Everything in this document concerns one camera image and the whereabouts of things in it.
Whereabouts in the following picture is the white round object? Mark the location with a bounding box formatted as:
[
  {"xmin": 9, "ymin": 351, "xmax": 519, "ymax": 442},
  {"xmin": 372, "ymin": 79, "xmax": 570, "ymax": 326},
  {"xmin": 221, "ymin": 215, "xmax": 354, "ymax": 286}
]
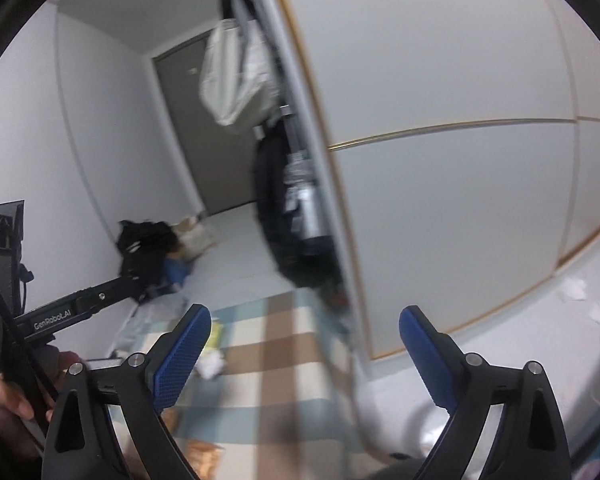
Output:
[{"xmin": 406, "ymin": 401, "xmax": 455, "ymax": 457}]

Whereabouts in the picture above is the grey brown door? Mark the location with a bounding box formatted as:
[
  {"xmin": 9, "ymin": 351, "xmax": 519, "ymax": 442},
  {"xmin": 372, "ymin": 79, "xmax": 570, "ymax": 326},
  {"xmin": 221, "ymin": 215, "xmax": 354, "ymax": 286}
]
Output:
[{"xmin": 152, "ymin": 30, "xmax": 261, "ymax": 216}]

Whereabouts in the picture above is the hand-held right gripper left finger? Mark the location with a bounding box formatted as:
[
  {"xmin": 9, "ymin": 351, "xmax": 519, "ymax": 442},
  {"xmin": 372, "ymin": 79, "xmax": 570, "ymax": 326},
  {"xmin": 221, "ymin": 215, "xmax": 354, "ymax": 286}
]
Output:
[{"xmin": 40, "ymin": 304, "xmax": 213, "ymax": 480}]

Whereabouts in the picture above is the white wardrobe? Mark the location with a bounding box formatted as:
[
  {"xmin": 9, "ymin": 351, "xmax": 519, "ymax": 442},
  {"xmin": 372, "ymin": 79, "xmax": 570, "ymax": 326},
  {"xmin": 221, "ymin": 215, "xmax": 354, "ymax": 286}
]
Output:
[{"xmin": 235, "ymin": 0, "xmax": 600, "ymax": 362}]

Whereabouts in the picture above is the cream tote bag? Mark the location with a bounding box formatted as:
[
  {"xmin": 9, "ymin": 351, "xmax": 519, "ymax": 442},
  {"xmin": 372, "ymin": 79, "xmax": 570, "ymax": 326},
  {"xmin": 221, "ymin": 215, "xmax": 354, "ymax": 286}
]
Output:
[{"xmin": 199, "ymin": 17, "xmax": 281, "ymax": 128}]

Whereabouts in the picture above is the crumpled white tissue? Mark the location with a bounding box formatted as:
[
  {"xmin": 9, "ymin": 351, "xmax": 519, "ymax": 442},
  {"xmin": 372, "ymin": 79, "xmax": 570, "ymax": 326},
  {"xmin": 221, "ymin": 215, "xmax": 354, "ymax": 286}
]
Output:
[{"xmin": 195, "ymin": 350, "xmax": 227, "ymax": 380}]

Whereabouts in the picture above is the silver grey pouch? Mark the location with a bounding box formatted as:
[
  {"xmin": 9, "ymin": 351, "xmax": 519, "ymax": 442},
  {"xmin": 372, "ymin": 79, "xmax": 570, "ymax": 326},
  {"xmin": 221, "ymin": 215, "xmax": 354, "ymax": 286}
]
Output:
[{"xmin": 284, "ymin": 150, "xmax": 332, "ymax": 257}]

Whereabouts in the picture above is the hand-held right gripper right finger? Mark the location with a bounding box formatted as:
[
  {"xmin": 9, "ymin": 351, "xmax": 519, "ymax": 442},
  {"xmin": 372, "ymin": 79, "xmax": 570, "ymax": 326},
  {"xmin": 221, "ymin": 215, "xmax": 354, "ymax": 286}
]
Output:
[{"xmin": 399, "ymin": 304, "xmax": 573, "ymax": 480}]

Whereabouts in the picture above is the black backpack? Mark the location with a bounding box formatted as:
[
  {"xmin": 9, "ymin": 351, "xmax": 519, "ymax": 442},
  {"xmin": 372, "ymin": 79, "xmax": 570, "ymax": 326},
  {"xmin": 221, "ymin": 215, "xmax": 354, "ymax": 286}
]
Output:
[{"xmin": 116, "ymin": 219, "xmax": 182, "ymax": 306}]

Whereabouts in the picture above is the yellow packet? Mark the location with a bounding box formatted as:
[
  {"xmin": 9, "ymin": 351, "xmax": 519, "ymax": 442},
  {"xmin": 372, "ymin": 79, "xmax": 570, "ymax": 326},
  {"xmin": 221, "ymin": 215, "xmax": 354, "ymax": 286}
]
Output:
[{"xmin": 207, "ymin": 320, "xmax": 226, "ymax": 352}]

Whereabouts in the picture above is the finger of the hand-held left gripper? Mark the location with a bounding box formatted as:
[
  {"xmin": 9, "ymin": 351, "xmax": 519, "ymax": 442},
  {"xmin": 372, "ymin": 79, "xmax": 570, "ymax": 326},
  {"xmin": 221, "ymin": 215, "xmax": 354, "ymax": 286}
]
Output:
[{"xmin": 74, "ymin": 274, "xmax": 149, "ymax": 316}]

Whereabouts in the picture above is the person's left hand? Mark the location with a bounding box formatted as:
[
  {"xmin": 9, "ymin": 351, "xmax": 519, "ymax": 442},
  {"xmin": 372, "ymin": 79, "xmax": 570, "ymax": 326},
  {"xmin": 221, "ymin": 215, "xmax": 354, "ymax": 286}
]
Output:
[{"xmin": 0, "ymin": 350, "xmax": 86, "ymax": 461}]

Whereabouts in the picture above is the checkered mat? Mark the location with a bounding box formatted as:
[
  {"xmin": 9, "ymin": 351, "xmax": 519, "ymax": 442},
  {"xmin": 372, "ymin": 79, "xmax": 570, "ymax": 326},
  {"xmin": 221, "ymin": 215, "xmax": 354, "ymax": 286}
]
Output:
[{"xmin": 107, "ymin": 287, "xmax": 382, "ymax": 480}]

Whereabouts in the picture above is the blue cloth bag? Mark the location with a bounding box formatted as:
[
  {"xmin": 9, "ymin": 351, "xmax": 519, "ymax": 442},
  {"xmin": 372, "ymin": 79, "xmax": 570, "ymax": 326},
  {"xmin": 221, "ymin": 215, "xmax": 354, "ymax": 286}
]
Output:
[{"xmin": 162, "ymin": 255, "xmax": 192, "ymax": 292}]

